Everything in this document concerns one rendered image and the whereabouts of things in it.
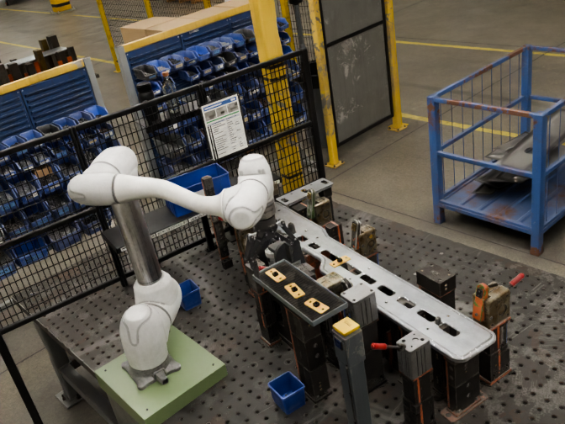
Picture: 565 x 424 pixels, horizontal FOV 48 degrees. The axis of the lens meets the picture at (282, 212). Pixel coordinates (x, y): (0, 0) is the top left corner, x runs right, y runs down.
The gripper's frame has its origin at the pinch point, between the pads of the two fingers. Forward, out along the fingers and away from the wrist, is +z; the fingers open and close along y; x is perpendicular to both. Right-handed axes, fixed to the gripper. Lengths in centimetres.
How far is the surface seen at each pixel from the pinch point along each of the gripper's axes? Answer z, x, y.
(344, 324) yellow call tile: 4.2, -37.7, 0.8
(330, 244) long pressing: 20, 24, 39
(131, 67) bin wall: -14, 271, 55
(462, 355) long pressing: 20, -58, 28
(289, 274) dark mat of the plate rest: 4.2, -3.1, 3.9
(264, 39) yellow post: -45, 116, 77
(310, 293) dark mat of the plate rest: 4.2, -17.3, 2.8
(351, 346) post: 9.5, -41.8, -0.3
